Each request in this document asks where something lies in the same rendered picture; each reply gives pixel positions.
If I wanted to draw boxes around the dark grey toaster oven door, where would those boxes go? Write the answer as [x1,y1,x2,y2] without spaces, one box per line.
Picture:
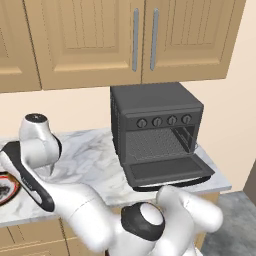
[121,155,216,193]

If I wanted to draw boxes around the tan base cupboard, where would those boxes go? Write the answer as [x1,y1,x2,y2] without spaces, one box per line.
[194,191,222,251]

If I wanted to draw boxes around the dark grey toaster oven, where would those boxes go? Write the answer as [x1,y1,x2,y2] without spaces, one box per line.
[109,82,216,193]

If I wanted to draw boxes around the red rimmed plate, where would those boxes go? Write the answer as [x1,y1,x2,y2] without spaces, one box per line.
[0,171,22,207]

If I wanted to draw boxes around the grey cupboard handle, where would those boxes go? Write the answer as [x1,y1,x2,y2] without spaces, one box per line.
[131,7,140,73]
[149,7,160,72]

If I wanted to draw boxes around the wire toaster oven rack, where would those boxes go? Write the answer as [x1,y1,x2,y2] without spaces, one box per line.
[125,127,198,162]

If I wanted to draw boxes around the tan drawer front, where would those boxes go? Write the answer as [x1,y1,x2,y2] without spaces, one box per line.
[0,218,67,252]

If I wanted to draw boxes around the dark round oven knob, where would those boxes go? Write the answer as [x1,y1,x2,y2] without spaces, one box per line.
[181,113,193,125]
[136,118,148,130]
[166,114,178,126]
[152,116,164,128]

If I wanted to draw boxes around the tan wall cupboard door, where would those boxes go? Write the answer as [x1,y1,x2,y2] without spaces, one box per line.
[141,0,248,85]
[0,0,43,94]
[23,0,146,91]

